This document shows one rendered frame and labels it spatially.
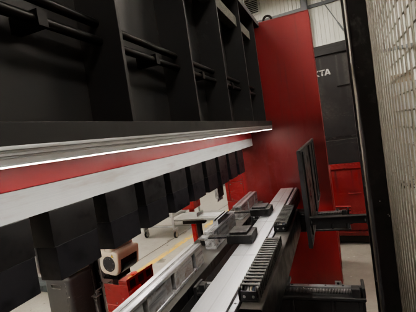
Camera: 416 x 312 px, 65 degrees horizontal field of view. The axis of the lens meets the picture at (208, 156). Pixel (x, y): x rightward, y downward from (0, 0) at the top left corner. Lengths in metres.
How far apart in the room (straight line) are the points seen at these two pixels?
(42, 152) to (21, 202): 0.25
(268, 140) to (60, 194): 2.06
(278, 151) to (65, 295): 1.84
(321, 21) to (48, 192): 8.64
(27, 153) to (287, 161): 2.32
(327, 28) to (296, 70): 6.41
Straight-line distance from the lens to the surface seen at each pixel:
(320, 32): 9.07
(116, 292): 1.80
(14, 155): 0.53
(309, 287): 1.36
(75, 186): 0.90
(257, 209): 1.86
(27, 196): 0.80
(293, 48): 2.73
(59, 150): 0.59
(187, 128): 1.08
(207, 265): 1.59
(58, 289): 2.55
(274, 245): 1.25
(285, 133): 2.68
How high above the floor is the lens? 1.45
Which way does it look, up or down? 3 degrees down
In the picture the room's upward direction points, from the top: 8 degrees counter-clockwise
